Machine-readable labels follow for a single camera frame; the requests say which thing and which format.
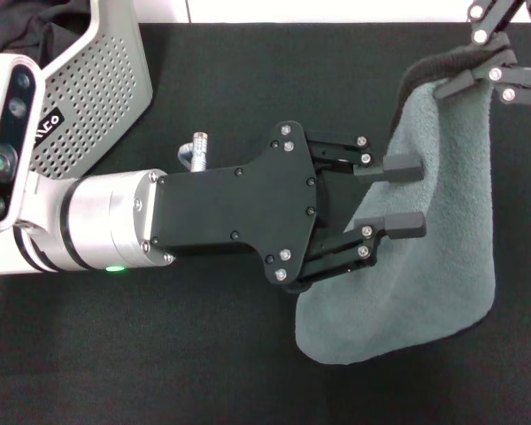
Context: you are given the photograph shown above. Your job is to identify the grey perforated storage box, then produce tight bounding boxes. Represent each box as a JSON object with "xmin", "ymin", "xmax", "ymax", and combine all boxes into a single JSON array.
[{"xmin": 25, "ymin": 0, "xmax": 155, "ymax": 181}]

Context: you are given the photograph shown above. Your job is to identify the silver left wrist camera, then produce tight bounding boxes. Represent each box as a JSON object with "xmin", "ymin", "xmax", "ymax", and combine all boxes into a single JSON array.
[{"xmin": 0, "ymin": 52, "xmax": 72, "ymax": 241}]

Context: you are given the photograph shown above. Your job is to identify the black cloth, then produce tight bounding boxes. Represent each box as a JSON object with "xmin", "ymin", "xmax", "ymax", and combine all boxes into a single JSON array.
[{"xmin": 0, "ymin": 0, "xmax": 92, "ymax": 68}]

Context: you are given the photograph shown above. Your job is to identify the black tablecloth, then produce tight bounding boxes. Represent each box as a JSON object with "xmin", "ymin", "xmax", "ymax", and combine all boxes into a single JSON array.
[{"xmin": 0, "ymin": 21, "xmax": 531, "ymax": 425}]

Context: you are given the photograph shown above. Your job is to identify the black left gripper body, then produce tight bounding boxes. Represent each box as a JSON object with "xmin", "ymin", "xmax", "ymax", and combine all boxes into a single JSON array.
[{"xmin": 150, "ymin": 120, "xmax": 320, "ymax": 285}]

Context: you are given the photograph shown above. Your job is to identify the grey yellow towel black trim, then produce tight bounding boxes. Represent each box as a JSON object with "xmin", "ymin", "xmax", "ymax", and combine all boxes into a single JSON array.
[{"xmin": 294, "ymin": 42, "xmax": 512, "ymax": 367}]

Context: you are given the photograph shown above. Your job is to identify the silver plug on left wrist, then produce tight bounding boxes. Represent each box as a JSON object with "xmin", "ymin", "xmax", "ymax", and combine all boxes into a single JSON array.
[{"xmin": 176, "ymin": 130, "xmax": 211, "ymax": 174}]

